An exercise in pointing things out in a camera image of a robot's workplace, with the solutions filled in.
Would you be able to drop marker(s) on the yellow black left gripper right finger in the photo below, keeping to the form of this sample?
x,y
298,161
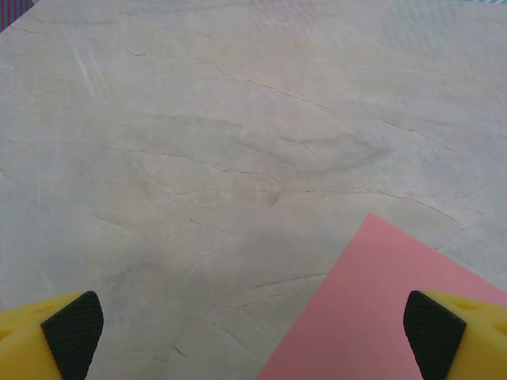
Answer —
x,y
455,340

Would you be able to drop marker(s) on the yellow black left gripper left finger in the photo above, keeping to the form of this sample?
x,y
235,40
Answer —
x,y
47,340

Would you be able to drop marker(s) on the pink paper sheet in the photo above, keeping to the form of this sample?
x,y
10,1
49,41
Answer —
x,y
376,297

